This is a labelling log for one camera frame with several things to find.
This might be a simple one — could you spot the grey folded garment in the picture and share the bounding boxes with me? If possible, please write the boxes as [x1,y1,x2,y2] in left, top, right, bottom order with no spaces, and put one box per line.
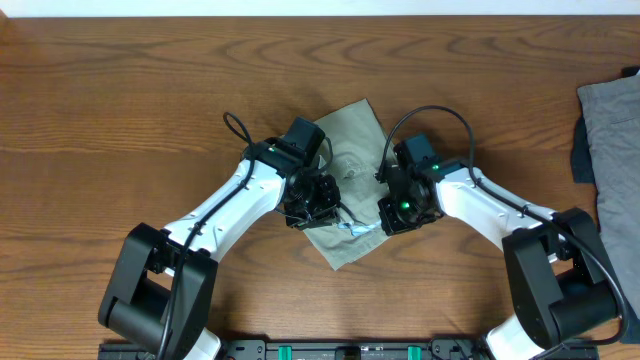
[577,75,639,313]

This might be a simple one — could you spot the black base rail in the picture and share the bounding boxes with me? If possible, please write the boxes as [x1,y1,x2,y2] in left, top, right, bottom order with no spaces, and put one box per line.
[97,338,600,360]

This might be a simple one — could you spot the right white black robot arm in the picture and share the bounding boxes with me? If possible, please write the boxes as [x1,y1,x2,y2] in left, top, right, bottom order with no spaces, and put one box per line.
[376,135,626,359]

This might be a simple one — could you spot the dark folded cloth pile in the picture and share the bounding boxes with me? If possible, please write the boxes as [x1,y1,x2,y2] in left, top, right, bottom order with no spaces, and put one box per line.
[570,67,640,345]

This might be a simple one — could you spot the khaki green shorts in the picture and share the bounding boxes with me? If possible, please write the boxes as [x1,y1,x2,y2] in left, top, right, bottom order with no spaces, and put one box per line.
[305,99,388,270]

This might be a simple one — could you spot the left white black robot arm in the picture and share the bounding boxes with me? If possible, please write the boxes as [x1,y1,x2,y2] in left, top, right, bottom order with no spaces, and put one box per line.
[98,113,340,359]

